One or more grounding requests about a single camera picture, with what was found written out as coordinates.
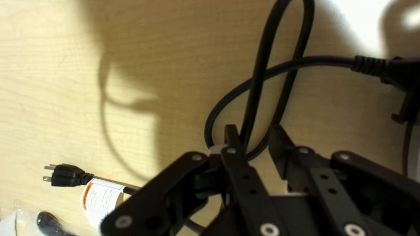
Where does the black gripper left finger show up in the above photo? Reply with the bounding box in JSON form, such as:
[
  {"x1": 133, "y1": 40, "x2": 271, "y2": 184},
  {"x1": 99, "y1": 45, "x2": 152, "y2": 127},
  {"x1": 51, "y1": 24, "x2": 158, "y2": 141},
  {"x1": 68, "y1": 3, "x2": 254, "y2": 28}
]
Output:
[{"x1": 98, "y1": 124, "x2": 287, "y2": 236}]

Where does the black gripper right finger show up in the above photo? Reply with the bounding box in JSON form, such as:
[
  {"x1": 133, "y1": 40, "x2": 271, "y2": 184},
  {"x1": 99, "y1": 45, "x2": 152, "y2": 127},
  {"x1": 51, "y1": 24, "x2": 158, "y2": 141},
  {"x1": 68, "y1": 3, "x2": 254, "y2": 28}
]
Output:
[{"x1": 266, "y1": 125, "x2": 420, "y2": 236}]

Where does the clear plastic bag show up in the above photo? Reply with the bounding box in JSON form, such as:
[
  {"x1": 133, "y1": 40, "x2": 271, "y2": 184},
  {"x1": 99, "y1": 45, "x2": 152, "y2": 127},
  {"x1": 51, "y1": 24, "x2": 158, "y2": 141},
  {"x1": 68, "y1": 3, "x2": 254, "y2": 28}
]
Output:
[{"x1": 0, "y1": 200, "x2": 76, "y2": 236}]

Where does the black rice cooker power cable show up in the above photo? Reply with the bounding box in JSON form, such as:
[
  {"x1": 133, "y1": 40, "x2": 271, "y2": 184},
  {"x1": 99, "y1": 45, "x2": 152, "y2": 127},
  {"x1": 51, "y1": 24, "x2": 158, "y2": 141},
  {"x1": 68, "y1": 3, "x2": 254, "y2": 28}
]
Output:
[{"x1": 42, "y1": 0, "x2": 420, "y2": 234}]

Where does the white cable warning label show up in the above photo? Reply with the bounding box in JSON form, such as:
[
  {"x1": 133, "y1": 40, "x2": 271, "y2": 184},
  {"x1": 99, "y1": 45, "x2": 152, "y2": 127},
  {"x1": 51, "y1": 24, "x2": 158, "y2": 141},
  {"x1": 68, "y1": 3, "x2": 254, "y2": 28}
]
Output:
[{"x1": 81, "y1": 177, "x2": 127, "y2": 230}]

